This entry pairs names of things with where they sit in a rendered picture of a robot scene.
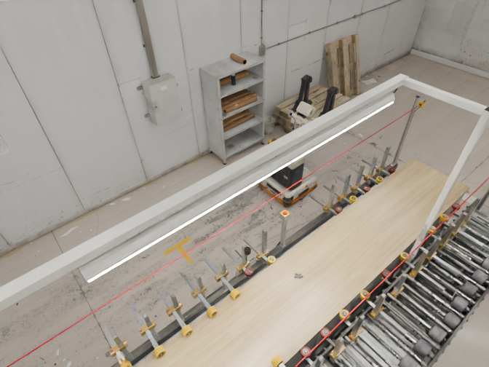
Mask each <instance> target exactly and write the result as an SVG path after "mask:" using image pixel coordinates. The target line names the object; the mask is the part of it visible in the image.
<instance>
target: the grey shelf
mask: <svg viewBox="0 0 489 367"><path fill-rule="evenodd" d="M238 56H239V57H242V58H244V59H246V60H247V63H246V64H245V65H243V64H241V63H239V62H237V61H235V60H233V59H231V58H226V59H224V60H220V61H218V62H216V63H212V64H209V65H207V66H204V67H201V68H199V71H200V77H201V83H202V95H203V101H204V112H205V119H206V125H207V136H208V143H209V149H210V153H213V152H214V153H215V154H216V155H218V156H219V157H220V158H221V159H222V160H223V164H224V165H226V159H227V158H228V157H230V156H232V155H233V154H235V153H237V152H240V151H242V150H244V149H246V148H248V147H250V146H252V145H253V144H255V143H257V142H259V141H262V140H263V142H262V143H261V144H264V119H265V72H266V60H265V59H263V58H260V57H258V56H256V55H254V54H252V53H250V52H248V51H246V52H243V53H240V54H238ZM243 70H247V71H248V72H249V75H248V76H245V77H243V78H241V79H238V80H236V85H234V86H233V85H231V82H229V83H228V84H224V85H222V86H220V81H219V79H222V78H224V77H226V76H229V75H232V74H235V73H237V72H239V71H243ZM244 89H247V91H250V92H251V93H254V92H256V93H257V99H258V100H257V101H256V102H253V103H250V104H248V105H246V106H243V107H241V108H238V109H236V110H234V111H231V112H228V113H227V114H225V113H224V111H222V107H221V98H224V97H226V96H228V95H232V94H234V93H236V92H239V91H241V90H244ZM245 109H249V110H250V112H249V113H248V115H249V114H252V113H254V115H255V117H253V118H252V119H249V120H247V121H246V122H243V123H241V124H240V125H237V126H236V127H233V128H231V129H230V130H227V131H225V132H223V119H226V118H228V117H230V116H232V115H235V114H237V113H239V112H241V111H244V110H245ZM218 112H219V113H218Z"/></svg>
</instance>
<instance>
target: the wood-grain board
mask: <svg viewBox="0 0 489 367"><path fill-rule="evenodd" d="M448 179H449V176H447V175H445V174H443V173H441V172H440V171H438V170H435V169H434V168H432V167H429V166H428V165H425V164H424V163H422V162H419V161H418V160H416V159H414V158H412V159H411V160H410V161H409V162H407V163H406V164H404V165H403V166H402V167H401V168H399V169H398V170H396V171H395V172H394V173H392V174H391V175H390V176H389V177H387V178H386V179H384V180H383V181H382V182H380V183H379V184H378V185H377V186H375V187H374V188H372V189H371V190H370V191H369V192H367V193H366V194H364V195H363V196H362V197H360V198H359V199H358V200H357V201H355V202H354V203H352V204H351V205H350V206H348V207H347V208H346V209H345V210H343V211H342V212H340V213H339V214H338V215H337V216H336V217H334V218H333V219H331V220H330V221H328V222H327V223H326V224H325V225H324V226H322V227H321V228H319V229H318V230H316V231H315V232H314V233H313V234H311V235H310V236H309V237H307V238H306V239H305V240H304V241H302V242H301V243H299V244H298V245H296V246H295V247H294V248H293V249H292V250H290V251H289V252H287V253H286V254H285V255H283V256H282V257H281V258H280V259H278V260H277V261H275V262H274V263H273V264H272V265H270V266H269V267H267V268H266V269H265V270H263V271H262V272H261V273H260V274H258V275H257V276H255V277H254V278H253V279H251V280H250V281H249V282H248V283H246V284H245V285H243V286H242V287H241V288H240V289H238V290H239V292H240V293H241V296H240V297H239V298H238V299H236V300H234V299H233V298H232V297H231V296H229V297H228V298H226V299H225V300H223V301H222V302H221V303H220V304H219V305H217V306H216V307H215V308H216V309H217V311H218V313H217V315H216V316H215V317H210V316H209V315H208V314H205V315H204V316H202V317H201V318H199V319H198V320H197V321H196V322H195V323H193V324H192V325H190V326H191V328H192V330H193V332H192V334H191V335H190V336H188V337H184V335H183V334H182V333H180V334H178V335H177V336H176V337H175V338H173V339H172V340H170V341H169V342H168V343H166V344H165V345H164V346H163V348H164V349H165V351H166V353H165V354H164V355H163V356H162V357H161V358H156V356H155V354H154V353H153V354H152V355H150V356H149V357H148V358H146V359H145V360H144V361H143V362H141V363H140V364H138V365H137V366H136V367H274V366H273V365H272V363H271V361H272V360H273V358H274V357H275V356H277V355H279V356H280V357H281V359H283V364H284V365H285V364H286V363H287V362H288V361H290V360H291V359H292V358H293V357H294V356H295V355H296V354H297V353H298V352H299V351H300V350H301V348H302V347H304V346H306V345H307V344H308V343H309V342H310V341H311V340H312V339H313V338H314V337H315V336H316V335H317V334H318V333H319V332H320V331H321V329H322V328H324V327H325V326H326V325H327V324H328V323H329V322H330V321H331V320H332V319H333V318H334V317H335V316H336V315H338V314H339V313H340V311H341V310H342V309H344V308H345V307H346V306H347V305H348V304H349V303H350V302H351V301H352V300H354V299H355V298H356V297H357V296H358V295H359V294H360V292H361V291H362V290H364V289H365V288H366V287H367V286H368V285H369V284H371V283H372V281H374V279H376V278H377V276H379V275H380V273H382V271H383V270H385V269H386V268H387V267H388V266H389V265H390V264H391V263H392V262H393V261H394V260H395V259H396V258H397V257H398V256H399V255H400V254H401V253H402V252H404V251H405V250H406V249H407V248H408V247H409V246H410V245H411V244H412V243H413V242H414V241H415V239H417V238H418V236H419V234H420V232H421V230H422V229H423V227H424V224H425V223H426V220H427V218H428V217H429V215H430V213H431V211H432V209H433V207H434V205H435V203H436V201H437V199H438V197H439V196H440V194H441V192H442V190H443V188H444V186H445V184H446V182H447V180H448ZM469 188H470V187H468V186H466V185H464V184H463V183H461V182H459V181H456V183H455V184H454V186H453V188H452V190H451V192H450V193H449V195H448V198H447V199H446V201H445V203H444V205H443V206H442V208H441V210H440V212H439V214H438V216H437V217H436V219H435V221H436V220H437V219H438V218H439V217H440V216H441V215H442V214H443V213H444V212H445V211H446V210H447V209H449V208H450V207H451V206H452V204H453V203H455V202H456V201H457V200H458V199H459V198H460V197H461V196H462V195H463V194H465V193H466V192H467V191H468V190H469ZM435 221H434V222H435ZM296 272H297V273H298V274H302V275H303V278H301V279H300V278H299V279H295V278H294V276H295V275H294V273H296Z"/></svg>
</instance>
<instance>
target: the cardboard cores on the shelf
mask: <svg viewBox="0 0 489 367"><path fill-rule="evenodd" d="M248 75H249V72H248V71H247V70H243V71H239V72H237V73H235V77H236V80H238V79H241V78H243V77H245V76H248ZM219 81H220V86H222V85H224V84H228V83H229V82H231V75H229V76H226V77H224V78H222V79H219ZM257 100H258V99H257V93H256V92H254V93H251V92H250V91H247V89H244V90H241V91H239V92H236V93H234V94H232V95H228V96H226V97H224V98H221V107H222V111H224V113H225V114H227V113H228V112H231V111H234V110H236V109H238V108H241V107H243V106H246V105H248V104H250V103H253V102H256V101H257ZM249 112H250V110H249V109H245V110H244V111H241V112H239V113H237V114H235V115H232V116H230V117H228V118H226V119H223V132H225V131H227V130H230V129H231V128H233V127H236V126H237V125H240V124H241V123H243V122H246V121H247V120H249V119H252V118H253V117H255V115H254V113H252V114H249V115H248V113H249Z"/></svg>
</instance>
